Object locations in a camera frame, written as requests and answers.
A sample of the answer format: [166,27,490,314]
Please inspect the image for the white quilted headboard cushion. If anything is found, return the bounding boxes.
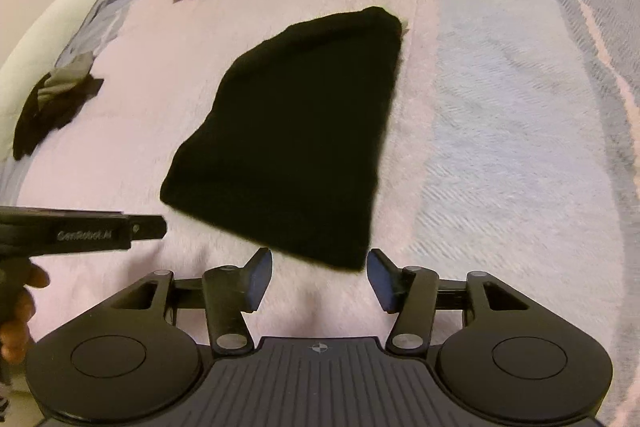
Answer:
[0,0,166,128]

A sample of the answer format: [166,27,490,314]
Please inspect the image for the striped pink grey bed blanket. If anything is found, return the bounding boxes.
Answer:
[0,0,640,427]

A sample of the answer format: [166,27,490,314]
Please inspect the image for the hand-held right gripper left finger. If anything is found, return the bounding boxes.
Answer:
[110,247,273,355]

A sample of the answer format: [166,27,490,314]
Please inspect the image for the person's left hand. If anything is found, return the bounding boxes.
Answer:
[0,264,51,364]

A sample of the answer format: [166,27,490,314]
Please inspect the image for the black sweater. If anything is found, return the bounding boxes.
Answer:
[159,6,405,271]

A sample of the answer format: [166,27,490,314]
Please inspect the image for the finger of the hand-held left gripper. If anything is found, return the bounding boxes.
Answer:
[131,214,167,241]

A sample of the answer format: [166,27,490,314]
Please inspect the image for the small black garment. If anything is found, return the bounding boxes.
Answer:
[12,74,105,160]

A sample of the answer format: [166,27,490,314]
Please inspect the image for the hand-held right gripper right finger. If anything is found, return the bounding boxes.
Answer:
[366,248,531,354]

